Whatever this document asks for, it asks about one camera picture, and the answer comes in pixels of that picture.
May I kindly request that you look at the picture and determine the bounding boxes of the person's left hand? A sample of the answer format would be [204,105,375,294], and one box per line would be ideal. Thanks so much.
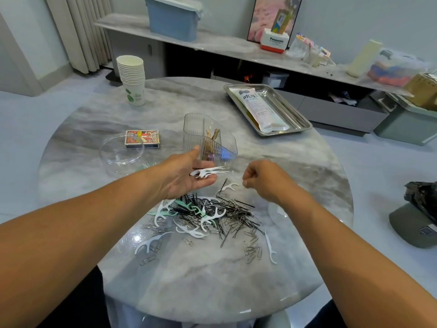
[145,147,219,201]

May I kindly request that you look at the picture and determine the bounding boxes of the person's right hand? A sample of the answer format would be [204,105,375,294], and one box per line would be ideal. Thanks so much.
[242,159,305,205]

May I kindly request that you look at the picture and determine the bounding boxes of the clear ribbed organizer box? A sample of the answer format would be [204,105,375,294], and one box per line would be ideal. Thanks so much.
[183,113,239,164]

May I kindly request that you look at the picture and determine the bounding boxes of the colourful matchbox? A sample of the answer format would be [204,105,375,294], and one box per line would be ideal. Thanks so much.
[124,129,161,148]

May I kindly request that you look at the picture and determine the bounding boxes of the pile of floss picks and clips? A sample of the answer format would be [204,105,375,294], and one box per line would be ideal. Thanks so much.
[134,128,279,266]

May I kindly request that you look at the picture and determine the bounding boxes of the clear round plastic bowl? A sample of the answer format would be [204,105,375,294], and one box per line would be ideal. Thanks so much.
[99,133,146,168]

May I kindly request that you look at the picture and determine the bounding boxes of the metal tray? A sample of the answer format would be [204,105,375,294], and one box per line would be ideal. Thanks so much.
[224,83,314,137]

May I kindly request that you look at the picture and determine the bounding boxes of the clear printed plastic bag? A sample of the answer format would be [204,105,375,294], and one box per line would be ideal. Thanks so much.
[235,87,291,133]

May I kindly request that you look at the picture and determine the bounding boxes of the group of white paper cups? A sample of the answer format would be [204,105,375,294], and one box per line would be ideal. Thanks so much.
[116,55,146,107]

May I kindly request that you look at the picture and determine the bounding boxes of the person's right forearm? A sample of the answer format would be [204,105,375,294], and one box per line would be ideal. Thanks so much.
[287,191,437,328]

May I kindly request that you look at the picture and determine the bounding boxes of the person's left forearm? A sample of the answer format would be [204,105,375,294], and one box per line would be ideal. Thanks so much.
[0,170,161,328]

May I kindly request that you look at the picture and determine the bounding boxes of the white box in cabinet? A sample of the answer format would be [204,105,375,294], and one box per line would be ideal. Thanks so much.
[261,72,290,89]

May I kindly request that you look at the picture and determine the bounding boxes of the loose papers in cabinet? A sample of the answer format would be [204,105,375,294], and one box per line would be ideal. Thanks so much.
[328,92,360,107]

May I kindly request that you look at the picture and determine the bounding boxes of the clear bag of snacks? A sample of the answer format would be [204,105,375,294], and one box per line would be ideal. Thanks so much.
[285,35,313,61]

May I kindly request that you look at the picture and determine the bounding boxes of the grey cabinet with marble top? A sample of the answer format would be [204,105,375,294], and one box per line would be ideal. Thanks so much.
[93,13,414,136]

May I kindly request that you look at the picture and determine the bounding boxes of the white and red small box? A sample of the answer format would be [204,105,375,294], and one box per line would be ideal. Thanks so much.
[259,29,291,55]

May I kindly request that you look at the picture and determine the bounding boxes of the grey green storage bin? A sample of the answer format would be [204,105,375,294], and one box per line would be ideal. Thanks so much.
[371,92,437,146]

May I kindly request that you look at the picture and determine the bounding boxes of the trash bin with black bag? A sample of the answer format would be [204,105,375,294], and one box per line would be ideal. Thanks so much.
[389,181,437,249]

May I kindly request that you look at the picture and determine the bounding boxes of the cream paper roll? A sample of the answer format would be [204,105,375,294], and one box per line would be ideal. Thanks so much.
[347,39,384,78]

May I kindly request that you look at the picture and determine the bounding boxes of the small colourful box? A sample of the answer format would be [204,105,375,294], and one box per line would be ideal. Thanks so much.
[272,9,292,34]

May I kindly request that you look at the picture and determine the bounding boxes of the blue storage box white lid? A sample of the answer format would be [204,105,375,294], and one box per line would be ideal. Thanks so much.
[143,0,204,42]

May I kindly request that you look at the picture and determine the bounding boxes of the framed pink picture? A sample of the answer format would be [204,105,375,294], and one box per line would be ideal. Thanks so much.
[247,0,304,43]

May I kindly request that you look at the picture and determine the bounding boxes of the clear storage box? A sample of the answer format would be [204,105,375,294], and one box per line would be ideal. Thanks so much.
[367,49,431,88]

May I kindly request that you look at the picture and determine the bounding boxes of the cardboard box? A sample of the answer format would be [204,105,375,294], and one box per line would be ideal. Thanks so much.
[403,73,437,111]

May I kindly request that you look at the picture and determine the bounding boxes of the beige curtain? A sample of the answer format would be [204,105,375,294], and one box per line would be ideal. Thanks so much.
[44,0,113,74]

